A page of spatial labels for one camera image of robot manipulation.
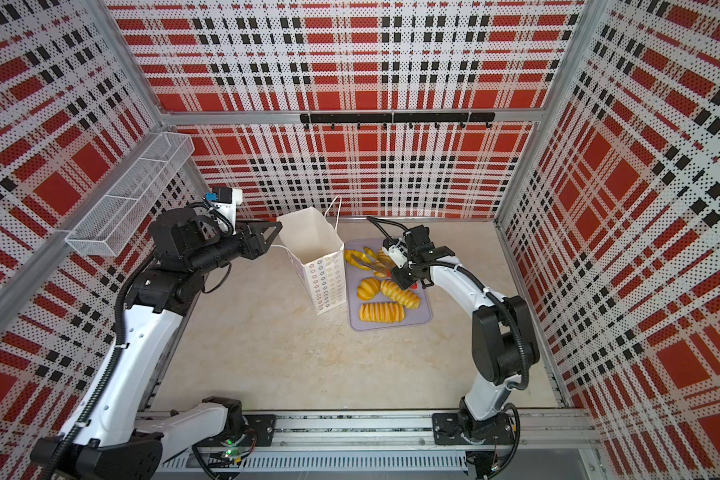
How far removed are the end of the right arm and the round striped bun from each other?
0.18 meters

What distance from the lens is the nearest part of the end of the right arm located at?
0.65m

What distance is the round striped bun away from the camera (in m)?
0.98
